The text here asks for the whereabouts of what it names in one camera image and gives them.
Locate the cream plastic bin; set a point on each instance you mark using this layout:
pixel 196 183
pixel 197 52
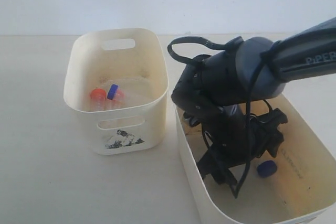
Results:
pixel 302 188
pixel 133 59

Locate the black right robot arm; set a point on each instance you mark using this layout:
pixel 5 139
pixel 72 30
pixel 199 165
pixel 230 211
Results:
pixel 220 81

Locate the orange cap tube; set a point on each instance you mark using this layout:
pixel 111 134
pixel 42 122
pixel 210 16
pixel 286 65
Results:
pixel 97 99
pixel 114 100

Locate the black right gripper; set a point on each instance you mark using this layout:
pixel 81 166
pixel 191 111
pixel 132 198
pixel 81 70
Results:
pixel 227 133

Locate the blue cap tube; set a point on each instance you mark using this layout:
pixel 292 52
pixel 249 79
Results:
pixel 267 168
pixel 129 97

